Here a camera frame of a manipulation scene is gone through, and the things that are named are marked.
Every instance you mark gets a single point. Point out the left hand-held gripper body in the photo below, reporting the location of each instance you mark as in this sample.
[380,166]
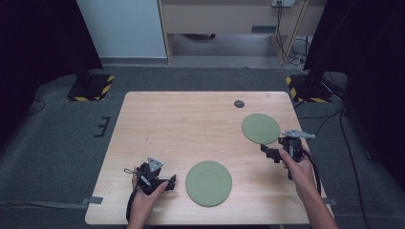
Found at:
[149,178]

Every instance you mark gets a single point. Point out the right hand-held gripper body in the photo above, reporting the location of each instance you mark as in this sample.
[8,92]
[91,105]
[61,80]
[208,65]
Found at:
[294,144]

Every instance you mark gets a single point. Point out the green round plate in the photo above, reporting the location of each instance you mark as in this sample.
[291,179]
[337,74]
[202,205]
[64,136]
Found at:
[208,183]
[261,128]

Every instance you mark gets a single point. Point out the person's left hand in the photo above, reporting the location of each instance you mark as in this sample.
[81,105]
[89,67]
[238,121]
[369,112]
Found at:
[144,203]

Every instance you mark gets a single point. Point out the person's right hand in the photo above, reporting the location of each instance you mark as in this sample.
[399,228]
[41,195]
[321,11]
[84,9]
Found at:
[297,175]

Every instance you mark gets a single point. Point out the small dark round disc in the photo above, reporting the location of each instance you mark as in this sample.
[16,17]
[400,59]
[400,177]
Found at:
[239,103]

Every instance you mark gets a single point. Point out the black striped stand base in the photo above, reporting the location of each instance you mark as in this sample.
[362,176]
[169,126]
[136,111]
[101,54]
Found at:
[307,90]
[90,88]

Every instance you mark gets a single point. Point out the grey tape strip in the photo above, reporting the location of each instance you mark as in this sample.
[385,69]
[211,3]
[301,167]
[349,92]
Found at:
[331,201]
[92,200]

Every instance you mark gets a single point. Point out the black curtain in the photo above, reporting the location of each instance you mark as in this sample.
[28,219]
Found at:
[35,47]
[366,47]

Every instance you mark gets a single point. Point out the wooden cabinet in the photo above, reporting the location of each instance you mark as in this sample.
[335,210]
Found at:
[223,17]

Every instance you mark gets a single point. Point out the grey wall socket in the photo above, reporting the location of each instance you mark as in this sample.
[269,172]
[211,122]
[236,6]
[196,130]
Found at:
[282,2]

